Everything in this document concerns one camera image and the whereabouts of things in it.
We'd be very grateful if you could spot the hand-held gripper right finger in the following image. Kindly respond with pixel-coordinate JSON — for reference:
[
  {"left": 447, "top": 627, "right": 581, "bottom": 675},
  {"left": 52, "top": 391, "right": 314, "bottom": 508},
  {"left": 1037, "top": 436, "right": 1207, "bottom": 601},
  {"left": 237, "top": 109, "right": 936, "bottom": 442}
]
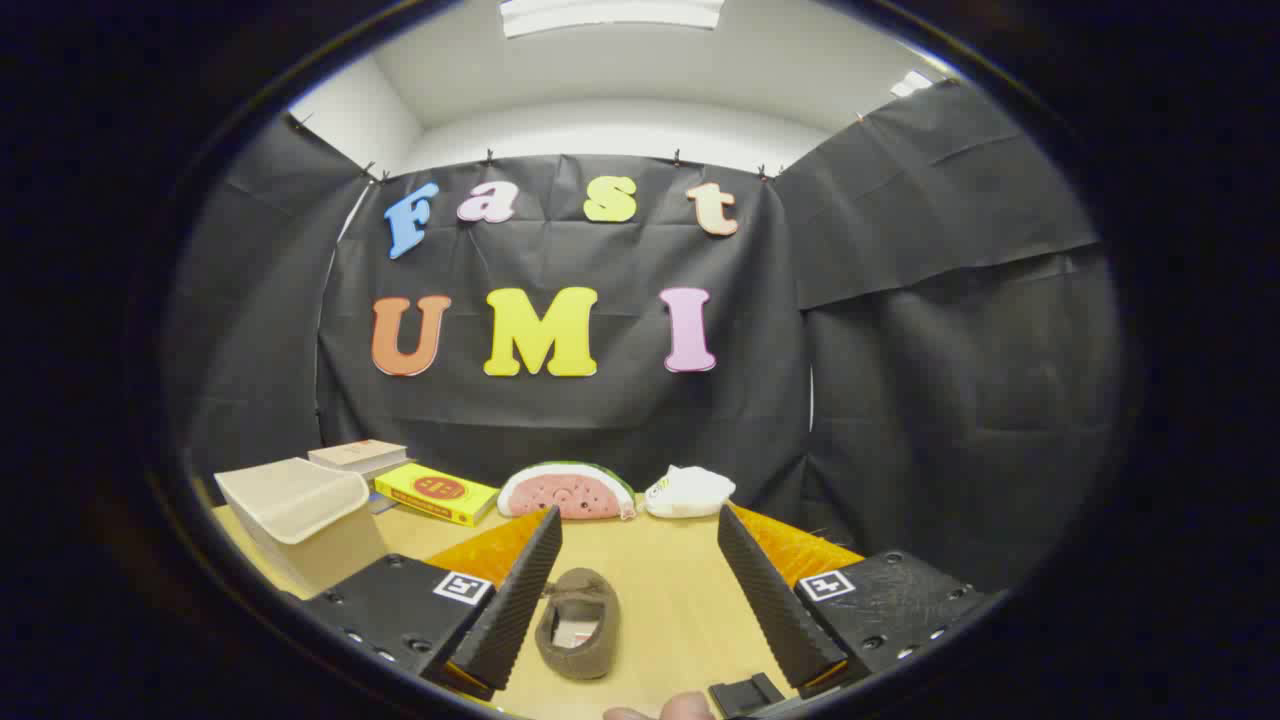
[{"left": 716, "top": 503, "right": 988, "bottom": 693}]

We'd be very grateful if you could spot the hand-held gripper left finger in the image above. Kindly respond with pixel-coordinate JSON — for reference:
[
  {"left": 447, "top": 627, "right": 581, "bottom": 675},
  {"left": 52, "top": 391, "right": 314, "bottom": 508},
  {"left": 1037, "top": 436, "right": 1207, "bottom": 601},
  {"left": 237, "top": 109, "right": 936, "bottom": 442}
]
[{"left": 300, "top": 505, "right": 564, "bottom": 701}]

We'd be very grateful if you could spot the brown fuzzy shoe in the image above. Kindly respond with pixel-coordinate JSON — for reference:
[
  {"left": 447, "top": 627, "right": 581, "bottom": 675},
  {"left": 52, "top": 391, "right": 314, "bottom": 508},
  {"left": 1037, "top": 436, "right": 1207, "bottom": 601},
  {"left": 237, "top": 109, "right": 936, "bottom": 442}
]
[{"left": 533, "top": 567, "right": 622, "bottom": 683}]

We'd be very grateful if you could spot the beige translucent storage box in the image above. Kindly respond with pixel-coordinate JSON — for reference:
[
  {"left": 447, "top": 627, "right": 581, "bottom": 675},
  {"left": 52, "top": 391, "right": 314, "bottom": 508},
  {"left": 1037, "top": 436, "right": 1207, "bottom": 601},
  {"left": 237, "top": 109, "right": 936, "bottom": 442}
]
[{"left": 213, "top": 457, "right": 391, "bottom": 601}]

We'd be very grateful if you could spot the watermelon slice plush toy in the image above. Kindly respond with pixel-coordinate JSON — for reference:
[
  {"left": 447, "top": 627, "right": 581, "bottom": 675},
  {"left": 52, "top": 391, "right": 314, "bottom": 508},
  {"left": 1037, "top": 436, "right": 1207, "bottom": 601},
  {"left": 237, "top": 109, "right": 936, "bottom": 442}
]
[{"left": 497, "top": 460, "right": 638, "bottom": 522}]

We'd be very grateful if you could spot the white plush toy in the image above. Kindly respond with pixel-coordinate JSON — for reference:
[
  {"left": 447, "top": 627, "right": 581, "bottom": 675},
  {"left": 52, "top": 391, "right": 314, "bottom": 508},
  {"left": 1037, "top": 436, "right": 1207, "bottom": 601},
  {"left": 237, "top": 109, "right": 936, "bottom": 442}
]
[{"left": 643, "top": 465, "right": 737, "bottom": 519}]

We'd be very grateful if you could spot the yellow book with red circle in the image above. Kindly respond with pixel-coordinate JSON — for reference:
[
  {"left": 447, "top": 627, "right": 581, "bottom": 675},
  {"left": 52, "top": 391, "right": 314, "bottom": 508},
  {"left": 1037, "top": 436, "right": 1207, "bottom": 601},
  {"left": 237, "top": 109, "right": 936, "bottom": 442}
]
[{"left": 375, "top": 462, "right": 500, "bottom": 528}]

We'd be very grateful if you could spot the beige cover book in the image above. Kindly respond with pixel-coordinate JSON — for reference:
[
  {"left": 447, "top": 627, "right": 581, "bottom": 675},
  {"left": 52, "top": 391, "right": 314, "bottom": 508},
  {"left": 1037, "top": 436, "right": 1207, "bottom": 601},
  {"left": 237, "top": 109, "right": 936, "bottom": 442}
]
[{"left": 307, "top": 438, "right": 409, "bottom": 481}]

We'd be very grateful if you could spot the long ceiling light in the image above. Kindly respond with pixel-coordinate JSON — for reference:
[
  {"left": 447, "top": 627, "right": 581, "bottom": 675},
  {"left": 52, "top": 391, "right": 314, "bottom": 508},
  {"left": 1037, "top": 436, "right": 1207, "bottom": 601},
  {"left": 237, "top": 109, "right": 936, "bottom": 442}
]
[{"left": 500, "top": 0, "right": 723, "bottom": 39}]

